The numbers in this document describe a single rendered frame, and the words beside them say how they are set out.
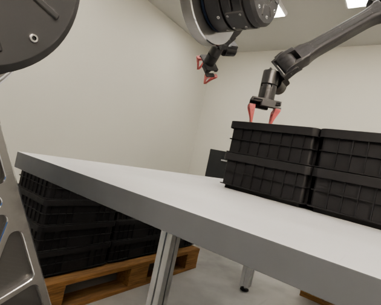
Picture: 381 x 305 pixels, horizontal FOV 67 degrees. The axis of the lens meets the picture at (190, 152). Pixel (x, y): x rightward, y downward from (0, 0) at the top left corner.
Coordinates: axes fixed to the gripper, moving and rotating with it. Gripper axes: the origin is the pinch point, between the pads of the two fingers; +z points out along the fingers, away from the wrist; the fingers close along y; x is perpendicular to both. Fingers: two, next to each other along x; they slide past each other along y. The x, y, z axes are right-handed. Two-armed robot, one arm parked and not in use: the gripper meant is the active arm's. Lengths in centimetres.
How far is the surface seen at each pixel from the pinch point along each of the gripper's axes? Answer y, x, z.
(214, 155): 10, -165, 9
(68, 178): 42, 45, 26
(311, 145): -12.7, 18.4, 5.2
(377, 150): -25.1, 28.2, 4.2
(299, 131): -8.8, 17.0, 1.7
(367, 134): -22.4, 27.5, 0.8
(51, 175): 47, 42, 27
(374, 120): -184, -285, -85
